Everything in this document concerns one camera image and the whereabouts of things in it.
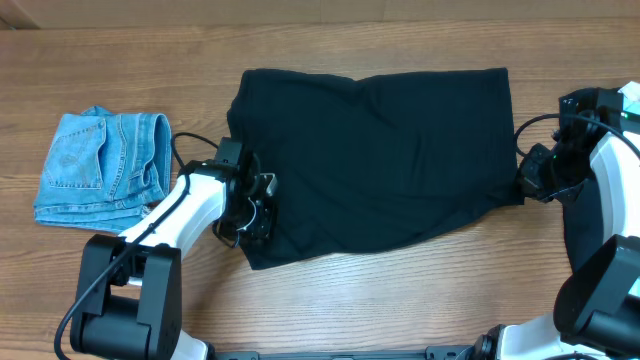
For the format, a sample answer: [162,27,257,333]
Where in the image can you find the black t-shirt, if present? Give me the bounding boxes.
[227,68,524,270]

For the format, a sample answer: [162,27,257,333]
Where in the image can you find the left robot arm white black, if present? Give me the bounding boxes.
[56,138,277,360]

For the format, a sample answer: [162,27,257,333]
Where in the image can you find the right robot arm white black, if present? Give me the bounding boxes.
[457,82,639,359]

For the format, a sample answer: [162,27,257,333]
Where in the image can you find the white pink garment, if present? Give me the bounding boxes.
[618,81,640,115]

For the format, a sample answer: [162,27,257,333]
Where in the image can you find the folded blue jeans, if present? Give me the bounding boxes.
[34,106,172,234]

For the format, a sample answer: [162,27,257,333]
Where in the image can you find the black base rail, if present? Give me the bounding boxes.
[215,345,474,360]

